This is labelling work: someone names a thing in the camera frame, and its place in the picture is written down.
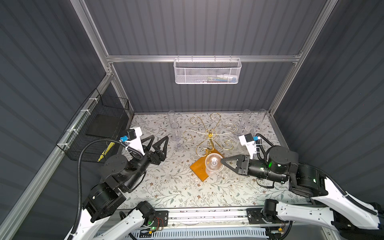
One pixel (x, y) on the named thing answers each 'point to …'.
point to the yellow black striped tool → (106, 151)
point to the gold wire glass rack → (210, 133)
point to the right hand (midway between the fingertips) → (222, 165)
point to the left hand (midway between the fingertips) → (162, 137)
